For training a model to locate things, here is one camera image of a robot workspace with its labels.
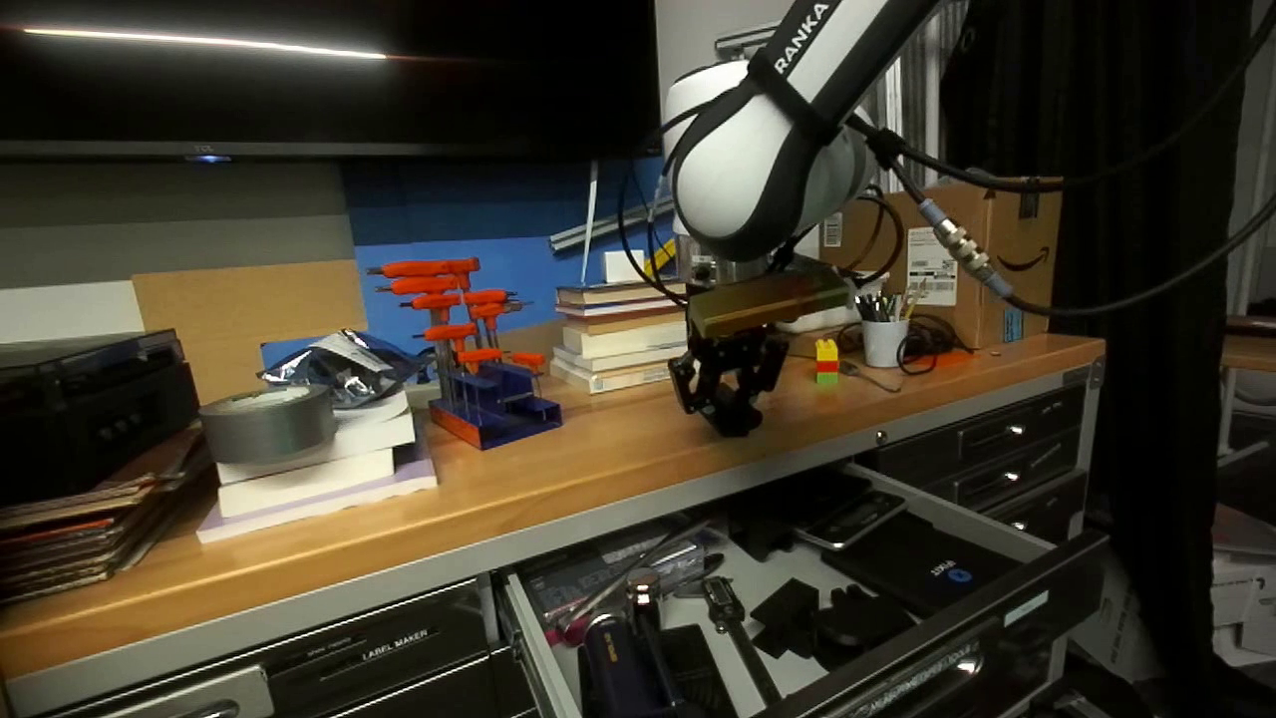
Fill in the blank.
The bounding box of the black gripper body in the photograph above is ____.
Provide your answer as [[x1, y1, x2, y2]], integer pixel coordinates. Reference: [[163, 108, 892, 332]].
[[676, 321, 792, 388]]

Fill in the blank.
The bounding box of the black rectangular bracket block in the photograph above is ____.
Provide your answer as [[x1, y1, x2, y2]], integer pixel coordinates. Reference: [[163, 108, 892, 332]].
[[751, 575, 831, 664]]

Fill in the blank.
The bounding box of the black tool cabinet drawer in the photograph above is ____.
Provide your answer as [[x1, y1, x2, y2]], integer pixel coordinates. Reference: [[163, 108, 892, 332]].
[[496, 457, 1112, 718]]

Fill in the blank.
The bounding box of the yellow red green lego stack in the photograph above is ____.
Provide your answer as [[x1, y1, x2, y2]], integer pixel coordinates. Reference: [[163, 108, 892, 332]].
[[809, 337, 844, 392]]

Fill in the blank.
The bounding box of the stack of books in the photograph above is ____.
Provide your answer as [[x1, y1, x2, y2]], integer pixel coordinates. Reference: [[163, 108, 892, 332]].
[[550, 277, 695, 400]]

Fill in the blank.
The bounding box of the white pen cup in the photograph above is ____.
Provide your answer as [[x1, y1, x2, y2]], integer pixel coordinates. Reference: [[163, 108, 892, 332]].
[[857, 316, 913, 377]]

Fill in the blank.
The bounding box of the small white box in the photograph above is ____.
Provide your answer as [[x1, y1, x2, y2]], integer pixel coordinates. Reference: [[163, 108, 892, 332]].
[[601, 249, 651, 288]]

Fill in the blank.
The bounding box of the black tablet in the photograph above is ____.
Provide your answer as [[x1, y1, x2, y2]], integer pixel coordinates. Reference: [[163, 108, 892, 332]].
[[722, 474, 925, 560]]

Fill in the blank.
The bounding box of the aluminium bar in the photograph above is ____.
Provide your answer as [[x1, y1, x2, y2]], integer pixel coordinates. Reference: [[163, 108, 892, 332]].
[[548, 197, 668, 256]]

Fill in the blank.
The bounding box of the thin white rod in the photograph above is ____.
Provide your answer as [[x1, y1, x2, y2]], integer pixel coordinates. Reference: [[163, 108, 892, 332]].
[[579, 156, 606, 290]]

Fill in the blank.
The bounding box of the clear plastic tool bag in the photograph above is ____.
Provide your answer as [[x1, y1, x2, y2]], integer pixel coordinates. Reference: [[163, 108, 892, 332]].
[[517, 519, 732, 630]]

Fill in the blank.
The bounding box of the orange hex keys blue stand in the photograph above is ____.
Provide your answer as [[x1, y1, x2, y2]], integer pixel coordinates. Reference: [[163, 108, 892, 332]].
[[371, 256, 565, 457]]

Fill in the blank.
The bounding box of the black digital caliper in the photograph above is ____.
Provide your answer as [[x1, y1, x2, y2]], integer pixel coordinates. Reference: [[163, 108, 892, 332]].
[[695, 575, 789, 712]]

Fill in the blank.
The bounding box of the black rounded flat object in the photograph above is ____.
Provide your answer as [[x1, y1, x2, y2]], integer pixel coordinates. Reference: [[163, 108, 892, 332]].
[[809, 582, 918, 671]]

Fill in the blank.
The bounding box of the black box blue logo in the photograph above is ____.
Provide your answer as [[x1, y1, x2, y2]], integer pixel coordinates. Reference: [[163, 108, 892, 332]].
[[816, 510, 1019, 626]]

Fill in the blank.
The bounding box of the brown cardboard shipping box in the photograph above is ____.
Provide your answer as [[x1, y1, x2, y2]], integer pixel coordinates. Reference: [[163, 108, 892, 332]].
[[821, 172, 1069, 350]]

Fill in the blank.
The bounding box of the dark blue flashlight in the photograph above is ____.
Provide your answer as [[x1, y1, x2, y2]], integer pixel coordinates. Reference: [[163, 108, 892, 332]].
[[574, 595, 668, 718]]

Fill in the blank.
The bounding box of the silver foil bag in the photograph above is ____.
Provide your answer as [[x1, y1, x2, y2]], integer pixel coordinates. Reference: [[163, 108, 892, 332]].
[[256, 326, 436, 417]]

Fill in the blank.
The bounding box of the white foam board stack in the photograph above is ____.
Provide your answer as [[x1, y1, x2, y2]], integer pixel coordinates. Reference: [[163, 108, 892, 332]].
[[195, 392, 441, 552]]

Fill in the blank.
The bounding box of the black curtain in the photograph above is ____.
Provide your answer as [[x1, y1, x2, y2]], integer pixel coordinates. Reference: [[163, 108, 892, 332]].
[[932, 0, 1269, 718]]

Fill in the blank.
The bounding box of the black tool cabinet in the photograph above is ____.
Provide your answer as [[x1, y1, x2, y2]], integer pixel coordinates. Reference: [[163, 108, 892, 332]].
[[0, 365, 1112, 718]]

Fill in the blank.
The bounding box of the brown cardboard sheet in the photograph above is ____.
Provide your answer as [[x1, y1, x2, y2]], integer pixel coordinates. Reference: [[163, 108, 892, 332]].
[[126, 256, 371, 411]]

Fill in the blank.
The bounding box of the black hard case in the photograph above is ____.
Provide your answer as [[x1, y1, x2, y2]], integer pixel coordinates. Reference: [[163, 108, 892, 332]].
[[0, 326, 206, 510]]

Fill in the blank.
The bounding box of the dark folder stack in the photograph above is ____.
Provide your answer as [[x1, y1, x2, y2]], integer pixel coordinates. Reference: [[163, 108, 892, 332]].
[[0, 422, 222, 610]]

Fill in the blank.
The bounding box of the wrist mounted stereo camera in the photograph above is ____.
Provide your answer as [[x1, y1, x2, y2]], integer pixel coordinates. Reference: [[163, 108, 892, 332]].
[[686, 269, 857, 346]]

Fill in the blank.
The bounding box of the dark cable bundle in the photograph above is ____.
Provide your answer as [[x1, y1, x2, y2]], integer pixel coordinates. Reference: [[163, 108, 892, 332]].
[[901, 316, 981, 380]]

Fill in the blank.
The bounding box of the black cable silver connector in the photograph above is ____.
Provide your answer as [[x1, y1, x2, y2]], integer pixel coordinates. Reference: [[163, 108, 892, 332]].
[[851, 115, 1276, 322]]

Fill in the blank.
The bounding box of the black drawer chrome handle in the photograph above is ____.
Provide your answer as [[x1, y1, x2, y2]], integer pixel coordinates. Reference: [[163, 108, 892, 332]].
[[868, 380, 1103, 471], [930, 434, 1099, 510], [981, 471, 1098, 552]]

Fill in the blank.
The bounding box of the black thin arm cable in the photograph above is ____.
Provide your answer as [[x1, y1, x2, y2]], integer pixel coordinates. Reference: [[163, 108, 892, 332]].
[[851, 6, 1276, 193]]

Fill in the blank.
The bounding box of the black wall television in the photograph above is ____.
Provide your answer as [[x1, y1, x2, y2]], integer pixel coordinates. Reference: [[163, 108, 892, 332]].
[[0, 0, 664, 164]]

